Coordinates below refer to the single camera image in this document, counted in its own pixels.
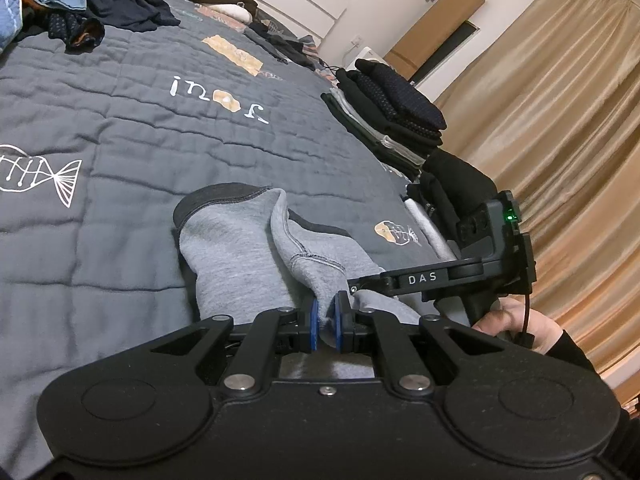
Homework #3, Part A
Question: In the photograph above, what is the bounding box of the grey sweatshirt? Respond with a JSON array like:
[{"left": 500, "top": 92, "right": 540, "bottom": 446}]
[{"left": 172, "top": 182, "right": 426, "bottom": 381}]

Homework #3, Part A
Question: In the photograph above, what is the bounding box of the beige curtain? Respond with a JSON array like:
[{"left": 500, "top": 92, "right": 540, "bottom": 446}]
[{"left": 435, "top": 0, "right": 640, "bottom": 401}]

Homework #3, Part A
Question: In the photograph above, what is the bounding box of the white appliance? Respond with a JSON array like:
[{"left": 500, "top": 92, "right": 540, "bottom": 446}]
[{"left": 345, "top": 46, "right": 396, "bottom": 76}]

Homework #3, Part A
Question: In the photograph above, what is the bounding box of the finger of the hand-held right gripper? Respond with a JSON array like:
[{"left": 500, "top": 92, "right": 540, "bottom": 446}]
[{"left": 346, "top": 271, "right": 397, "bottom": 301}]

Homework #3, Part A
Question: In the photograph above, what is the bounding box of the white folded cloth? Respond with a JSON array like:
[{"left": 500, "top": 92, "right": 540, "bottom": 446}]
[{"left": 402, "top": 199, "right": 453, "bottom": 261}]

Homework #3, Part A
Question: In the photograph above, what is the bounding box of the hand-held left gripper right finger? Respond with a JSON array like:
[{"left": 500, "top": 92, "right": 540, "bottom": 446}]
[{"left": 334, "top": 290, "right": 507, "bottom": 400}]

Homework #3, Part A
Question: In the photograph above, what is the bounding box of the navy garment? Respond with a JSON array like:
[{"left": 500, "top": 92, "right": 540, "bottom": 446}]
[{"left": 87, "top": 0, "right": 181, "bottom": 31}]

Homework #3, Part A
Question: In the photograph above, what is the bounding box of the person's right hand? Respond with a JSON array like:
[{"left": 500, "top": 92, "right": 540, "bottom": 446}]
[{"left": 472, "top": 296, "right": 563, "bottom": 356}]

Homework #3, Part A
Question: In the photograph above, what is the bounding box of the black folded garment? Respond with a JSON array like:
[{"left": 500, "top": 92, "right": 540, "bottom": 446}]
[{"left": 405, "top": 149, "right": 501, "bottom": 256}]

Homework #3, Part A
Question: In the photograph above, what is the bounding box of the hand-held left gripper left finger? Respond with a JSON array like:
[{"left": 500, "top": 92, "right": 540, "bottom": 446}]
[{"left": 149, "top": 295, "right": 322, "bottom": 400}]

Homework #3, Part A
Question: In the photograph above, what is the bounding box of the black cable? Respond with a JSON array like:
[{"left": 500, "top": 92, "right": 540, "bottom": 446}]
[{"left": 517, "top": 292, "right": 536, "bottom": 348}]

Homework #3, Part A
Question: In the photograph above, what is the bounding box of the stack of folded dark clothes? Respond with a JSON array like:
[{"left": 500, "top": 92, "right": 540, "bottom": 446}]
[{"left": 320, "top": 57, "right": 448, "bottom": 181}]

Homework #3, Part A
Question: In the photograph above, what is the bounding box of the dark grey crumpled garment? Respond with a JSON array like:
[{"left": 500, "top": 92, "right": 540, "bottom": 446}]
[{"left": 245, "top": 20, "right": 326, "bottom": 71}]

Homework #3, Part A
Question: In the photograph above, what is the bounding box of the dark dotted garment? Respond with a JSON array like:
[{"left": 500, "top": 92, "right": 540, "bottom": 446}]
[{"left": 47, "top": 10, "right": 106, "bottom": 51}]

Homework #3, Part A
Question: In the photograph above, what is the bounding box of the white headboard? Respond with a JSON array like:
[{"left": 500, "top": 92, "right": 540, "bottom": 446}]
[{"left": 235, "top": 0, "right": 349, "bottom": 41}]

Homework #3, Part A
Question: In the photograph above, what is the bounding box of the grey printed bed quilt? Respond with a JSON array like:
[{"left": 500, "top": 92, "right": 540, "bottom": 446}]
[{"left": 0, "top": 0, "right": 451, "bottom": 480}]

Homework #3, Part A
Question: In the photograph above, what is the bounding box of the tall cardboard roll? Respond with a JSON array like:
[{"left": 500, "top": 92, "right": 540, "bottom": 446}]
[{"left": 382, "top": 0, "right": 488, "bottom": 81}]

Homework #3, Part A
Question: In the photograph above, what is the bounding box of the white pillow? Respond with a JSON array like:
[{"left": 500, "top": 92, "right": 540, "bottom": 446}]
[{"left": 212, "top": 2, "right": 251, "bottom": 23}]

